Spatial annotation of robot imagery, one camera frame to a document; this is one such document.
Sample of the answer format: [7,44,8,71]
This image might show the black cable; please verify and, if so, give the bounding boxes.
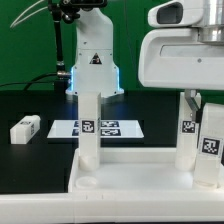
[0,72,59,91]

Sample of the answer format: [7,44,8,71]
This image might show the white desk top tray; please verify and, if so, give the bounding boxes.
[68,148,224,197]

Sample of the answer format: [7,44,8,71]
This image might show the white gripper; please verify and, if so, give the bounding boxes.
[138,28,224,122]

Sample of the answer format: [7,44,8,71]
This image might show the white cables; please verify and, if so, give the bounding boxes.
[9,0,50,30]

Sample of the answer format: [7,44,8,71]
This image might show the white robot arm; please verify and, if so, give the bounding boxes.
[69,0,224,119]

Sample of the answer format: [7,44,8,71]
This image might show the fiducial marker sheet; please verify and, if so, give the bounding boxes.
[48,120,144,139]

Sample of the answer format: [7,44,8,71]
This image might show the white front rail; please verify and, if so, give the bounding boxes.
[0,191,224,224]

